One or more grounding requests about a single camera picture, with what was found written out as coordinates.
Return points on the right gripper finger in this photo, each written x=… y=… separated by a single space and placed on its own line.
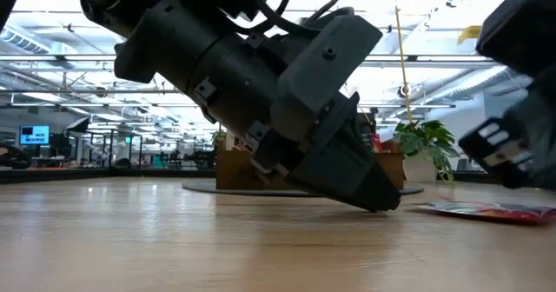
x=512 y=153

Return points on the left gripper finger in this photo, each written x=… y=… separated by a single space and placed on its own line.
x=347 y=174

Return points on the wooden tea caddy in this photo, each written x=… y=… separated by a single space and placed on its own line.
x=236 y=170

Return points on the beige vanilla tea packet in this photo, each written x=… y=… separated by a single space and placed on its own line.
x=234 y=142

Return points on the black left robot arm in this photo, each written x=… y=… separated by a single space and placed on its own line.
x=195 y=57

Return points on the yellow tag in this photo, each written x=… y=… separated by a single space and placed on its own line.
x=469 y=35

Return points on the green potted plant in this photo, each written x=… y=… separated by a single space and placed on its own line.
x=425 y=140

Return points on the green background plant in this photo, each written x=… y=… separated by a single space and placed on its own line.
x=218 y=137

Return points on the round grey woven placemat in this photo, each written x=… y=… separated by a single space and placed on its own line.
x=200 y=187

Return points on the blue-screen computer monitor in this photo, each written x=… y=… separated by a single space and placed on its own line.
x=35 y=135

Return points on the black chair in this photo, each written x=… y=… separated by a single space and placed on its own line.
x=15 y=157

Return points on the silver ventilation duct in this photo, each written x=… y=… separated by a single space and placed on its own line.
x=469 y=88

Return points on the black aluminium table frame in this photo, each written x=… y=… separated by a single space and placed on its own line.
x=130 y=174

